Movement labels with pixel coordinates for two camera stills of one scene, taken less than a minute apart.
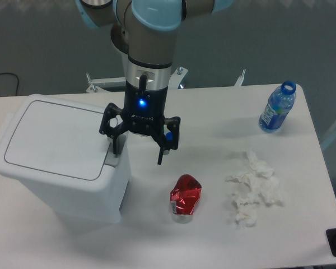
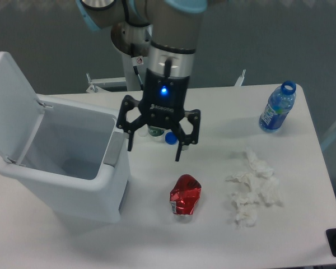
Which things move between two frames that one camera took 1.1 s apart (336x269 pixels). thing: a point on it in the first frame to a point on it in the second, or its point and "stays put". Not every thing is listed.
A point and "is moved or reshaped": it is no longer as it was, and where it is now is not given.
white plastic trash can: [56, 145] is moved or reshaped
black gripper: [144, 112] to [163, 104]
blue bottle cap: [169, 135] stays put
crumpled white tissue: [260, 183] stays put
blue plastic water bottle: [280, 103] stays put
